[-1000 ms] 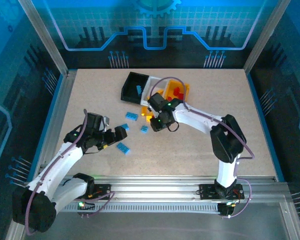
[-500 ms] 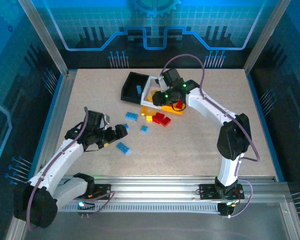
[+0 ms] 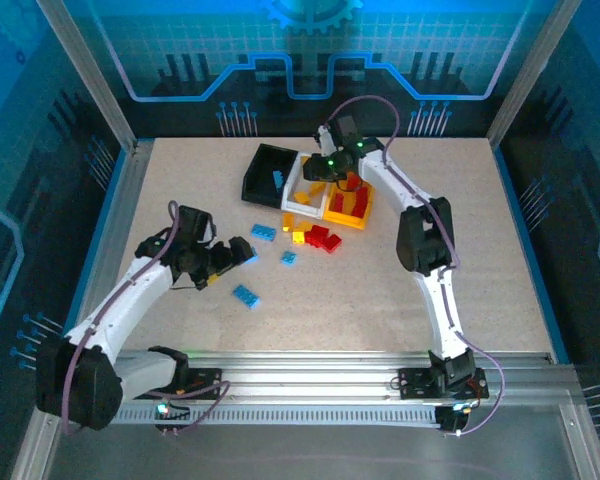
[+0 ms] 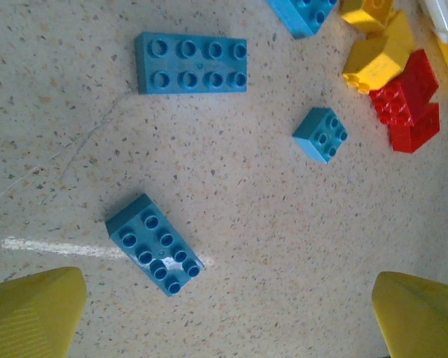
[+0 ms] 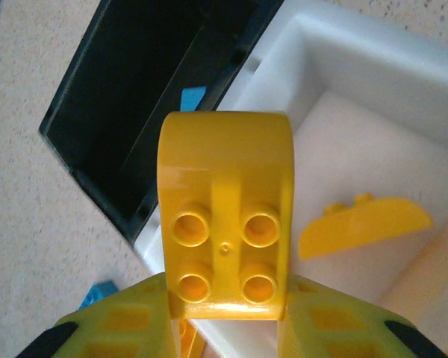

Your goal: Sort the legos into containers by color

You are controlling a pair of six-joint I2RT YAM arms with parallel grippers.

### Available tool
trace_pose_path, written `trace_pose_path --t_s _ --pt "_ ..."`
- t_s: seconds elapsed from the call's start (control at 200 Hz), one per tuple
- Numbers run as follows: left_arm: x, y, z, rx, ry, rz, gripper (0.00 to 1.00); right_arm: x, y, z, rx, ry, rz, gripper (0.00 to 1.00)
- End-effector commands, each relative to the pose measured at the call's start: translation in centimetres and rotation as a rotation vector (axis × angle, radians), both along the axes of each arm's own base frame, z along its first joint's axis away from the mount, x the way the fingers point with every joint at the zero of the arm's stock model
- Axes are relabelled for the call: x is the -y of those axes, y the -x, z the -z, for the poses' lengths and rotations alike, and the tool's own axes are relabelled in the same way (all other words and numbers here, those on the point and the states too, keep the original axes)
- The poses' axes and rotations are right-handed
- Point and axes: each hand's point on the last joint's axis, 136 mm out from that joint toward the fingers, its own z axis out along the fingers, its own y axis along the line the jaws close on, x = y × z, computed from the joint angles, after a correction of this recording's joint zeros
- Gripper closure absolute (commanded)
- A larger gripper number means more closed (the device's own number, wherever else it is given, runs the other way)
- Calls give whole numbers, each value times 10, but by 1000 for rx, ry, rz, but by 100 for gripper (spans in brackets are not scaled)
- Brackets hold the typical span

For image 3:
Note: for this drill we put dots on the yellow lego brick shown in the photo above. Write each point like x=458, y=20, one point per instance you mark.
x=304, y=226
x=288, y=221
x=298, y=237
x=317, y=187
x=301, y=197

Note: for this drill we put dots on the white plastic bin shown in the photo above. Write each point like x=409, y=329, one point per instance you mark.
x=305, y=212

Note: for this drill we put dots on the yellow plastic bin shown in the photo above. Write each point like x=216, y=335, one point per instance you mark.
x=345, y=220

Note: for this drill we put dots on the black plastic bin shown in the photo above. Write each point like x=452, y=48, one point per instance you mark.
x=260, y=175

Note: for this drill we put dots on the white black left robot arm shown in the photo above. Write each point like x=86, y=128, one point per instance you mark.
x=125, y=305

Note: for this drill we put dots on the small blue lego brick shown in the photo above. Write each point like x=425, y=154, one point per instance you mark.
x=288, y=258
x=253, y=255

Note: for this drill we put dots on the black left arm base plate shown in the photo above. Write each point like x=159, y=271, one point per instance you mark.
x=205, y=382

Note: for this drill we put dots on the aluminium mounting rail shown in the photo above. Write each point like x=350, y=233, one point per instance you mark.
x=305, y=375

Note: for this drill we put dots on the aluminium frame post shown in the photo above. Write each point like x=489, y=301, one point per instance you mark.
x=525, y=75
x=90, y=75

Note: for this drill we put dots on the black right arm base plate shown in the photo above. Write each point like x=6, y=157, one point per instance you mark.
x=415, y=382

